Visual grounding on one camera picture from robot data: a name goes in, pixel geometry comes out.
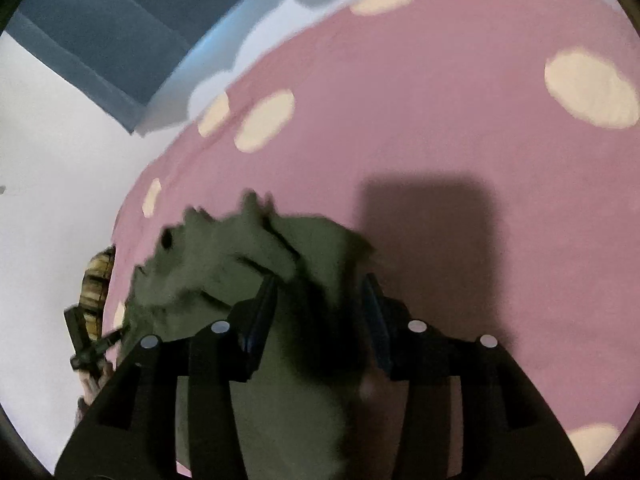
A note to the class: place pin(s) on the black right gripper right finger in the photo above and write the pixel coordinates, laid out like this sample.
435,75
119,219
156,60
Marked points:
508,429

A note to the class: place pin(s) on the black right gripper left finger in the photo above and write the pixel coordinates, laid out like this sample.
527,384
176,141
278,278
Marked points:
129,432

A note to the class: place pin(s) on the dark green small garment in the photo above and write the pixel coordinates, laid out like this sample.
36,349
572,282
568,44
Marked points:
296,416

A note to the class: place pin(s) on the person's left hand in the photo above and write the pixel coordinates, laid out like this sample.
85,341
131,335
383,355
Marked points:
91,387

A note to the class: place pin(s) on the striped yellow black pillow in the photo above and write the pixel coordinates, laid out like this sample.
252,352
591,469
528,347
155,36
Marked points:
94,290

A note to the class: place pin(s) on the pink bedsheet with cream dots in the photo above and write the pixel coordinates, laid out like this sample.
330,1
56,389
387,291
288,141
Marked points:
488,153

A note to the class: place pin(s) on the blue curtain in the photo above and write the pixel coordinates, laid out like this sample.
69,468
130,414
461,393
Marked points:
117,52

